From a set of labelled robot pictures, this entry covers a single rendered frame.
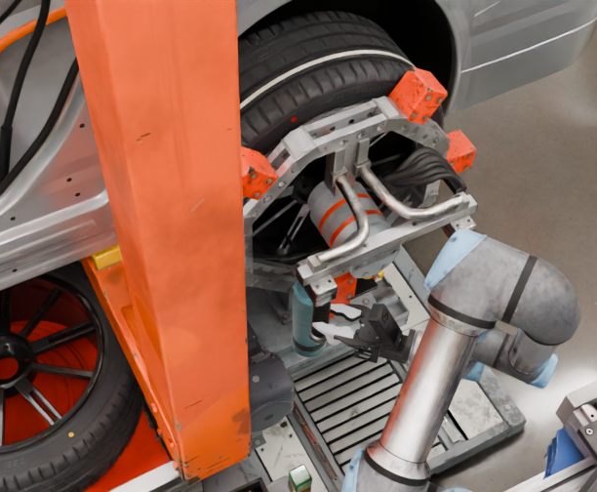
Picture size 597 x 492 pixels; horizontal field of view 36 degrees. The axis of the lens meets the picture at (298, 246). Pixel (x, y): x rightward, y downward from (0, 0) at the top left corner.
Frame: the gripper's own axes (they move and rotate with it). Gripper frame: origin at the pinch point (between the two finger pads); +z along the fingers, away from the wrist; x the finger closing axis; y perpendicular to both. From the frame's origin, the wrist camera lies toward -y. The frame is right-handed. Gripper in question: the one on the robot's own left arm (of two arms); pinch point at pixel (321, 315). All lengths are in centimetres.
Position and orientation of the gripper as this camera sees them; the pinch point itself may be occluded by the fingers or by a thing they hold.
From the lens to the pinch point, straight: 196.9
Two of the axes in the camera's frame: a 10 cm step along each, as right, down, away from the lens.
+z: -9.6, -2.6, 1.5
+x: 2.9, -7.8, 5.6
